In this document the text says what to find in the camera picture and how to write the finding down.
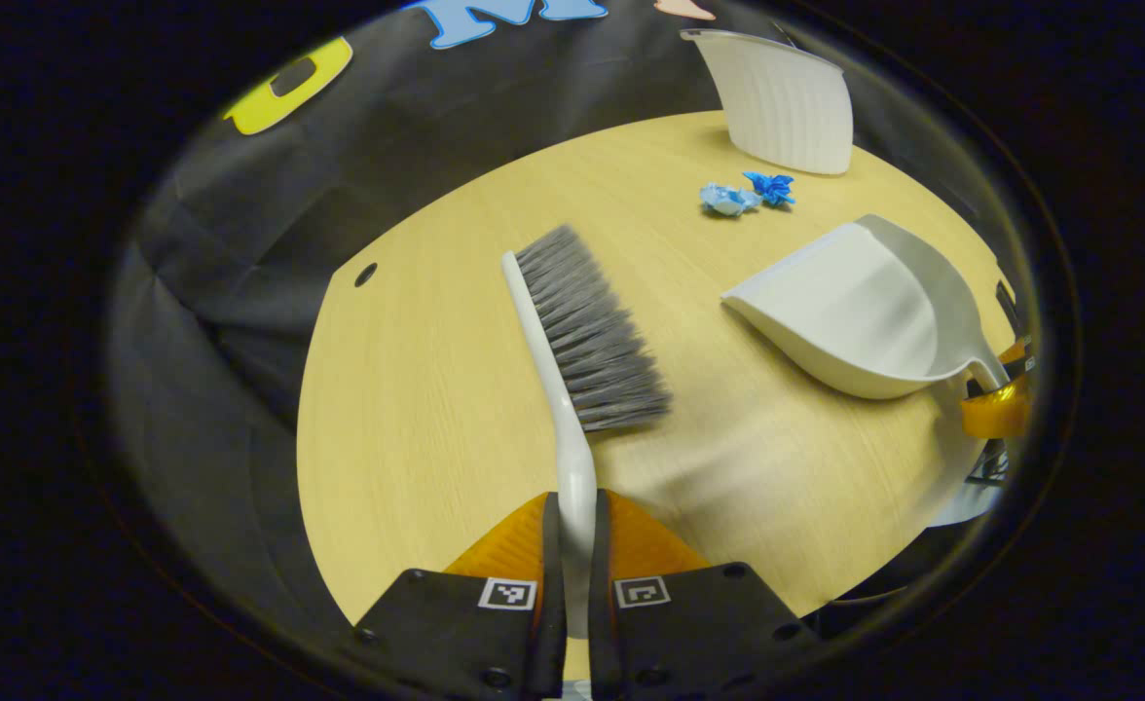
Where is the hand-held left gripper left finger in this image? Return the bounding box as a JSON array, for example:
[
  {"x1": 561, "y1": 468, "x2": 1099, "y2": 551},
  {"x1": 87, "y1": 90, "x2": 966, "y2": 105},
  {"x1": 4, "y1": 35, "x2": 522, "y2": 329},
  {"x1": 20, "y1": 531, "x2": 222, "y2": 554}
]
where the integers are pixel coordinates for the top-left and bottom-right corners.
[{"x1": 353, "y1": 492, "x2": 569, "y2": 701}]

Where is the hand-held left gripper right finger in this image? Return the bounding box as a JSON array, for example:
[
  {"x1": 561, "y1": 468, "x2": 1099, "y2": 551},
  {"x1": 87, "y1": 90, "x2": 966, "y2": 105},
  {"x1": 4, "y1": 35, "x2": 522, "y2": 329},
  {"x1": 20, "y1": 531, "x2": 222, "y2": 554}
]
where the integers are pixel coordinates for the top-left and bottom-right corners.
[{"x1": 587, "y1": 489, "x2": 822, "y2": 701}]

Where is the white dustpan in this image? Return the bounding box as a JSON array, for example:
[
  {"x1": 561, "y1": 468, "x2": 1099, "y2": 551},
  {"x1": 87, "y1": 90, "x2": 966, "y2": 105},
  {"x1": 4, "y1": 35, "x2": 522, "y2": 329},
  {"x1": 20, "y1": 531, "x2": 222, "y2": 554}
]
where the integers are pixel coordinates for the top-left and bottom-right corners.
[{"x1": 721, "y1": 214, "x2": 1012, "y2": 401}]

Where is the small white grey-bristled broom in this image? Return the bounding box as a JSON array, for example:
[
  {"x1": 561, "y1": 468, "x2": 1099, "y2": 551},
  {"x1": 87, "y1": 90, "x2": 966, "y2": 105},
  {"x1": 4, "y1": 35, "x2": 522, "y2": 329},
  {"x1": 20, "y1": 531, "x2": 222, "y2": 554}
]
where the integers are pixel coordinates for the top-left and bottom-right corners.
[{"x1": 501, "y1": 225, "x2": 673, "y2": 639}]

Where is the dark blue paper trash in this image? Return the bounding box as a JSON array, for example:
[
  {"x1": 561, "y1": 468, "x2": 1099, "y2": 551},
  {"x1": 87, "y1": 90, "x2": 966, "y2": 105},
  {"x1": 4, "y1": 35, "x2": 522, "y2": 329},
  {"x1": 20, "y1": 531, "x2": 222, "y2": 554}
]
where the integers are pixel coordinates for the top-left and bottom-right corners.
[{"x1": 742, "y1": 171, "x2": 796, "y2": 208}]

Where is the white ribbed garbage bin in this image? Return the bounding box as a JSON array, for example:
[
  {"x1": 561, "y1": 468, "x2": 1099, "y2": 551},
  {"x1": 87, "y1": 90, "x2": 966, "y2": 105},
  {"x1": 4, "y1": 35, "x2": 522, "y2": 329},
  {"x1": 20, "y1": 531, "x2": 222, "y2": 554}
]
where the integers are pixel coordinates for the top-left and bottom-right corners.
[{"x1": 682, "y1": 28, "x2": 855, "y2": 177}]

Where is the light blue paper trash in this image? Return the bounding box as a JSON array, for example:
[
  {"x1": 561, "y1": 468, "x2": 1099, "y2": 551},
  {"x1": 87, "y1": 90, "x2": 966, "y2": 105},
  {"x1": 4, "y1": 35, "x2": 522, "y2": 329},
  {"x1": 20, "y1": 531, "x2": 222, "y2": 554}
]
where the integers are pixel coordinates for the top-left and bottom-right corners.
[{"x1": 699, "y1": 182, "x2": 762, "y2": 218}]

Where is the wooden desktop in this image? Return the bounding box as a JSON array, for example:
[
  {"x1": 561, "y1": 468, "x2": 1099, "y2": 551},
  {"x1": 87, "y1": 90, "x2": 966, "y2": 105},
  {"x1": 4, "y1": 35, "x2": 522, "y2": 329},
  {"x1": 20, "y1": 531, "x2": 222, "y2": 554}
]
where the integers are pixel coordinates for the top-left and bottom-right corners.
[{"x1": 297, "y1": 110, "x2": 1021, "y2": 683}]

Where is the black backdrop cloth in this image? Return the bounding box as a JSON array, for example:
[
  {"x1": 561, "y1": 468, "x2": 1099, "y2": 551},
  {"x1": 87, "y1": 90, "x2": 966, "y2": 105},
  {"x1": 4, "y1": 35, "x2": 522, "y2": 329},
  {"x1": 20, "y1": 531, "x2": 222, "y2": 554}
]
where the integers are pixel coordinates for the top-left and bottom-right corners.
[{"x1": 110, "y1": 0, "x2": 982, "y2": 634}]

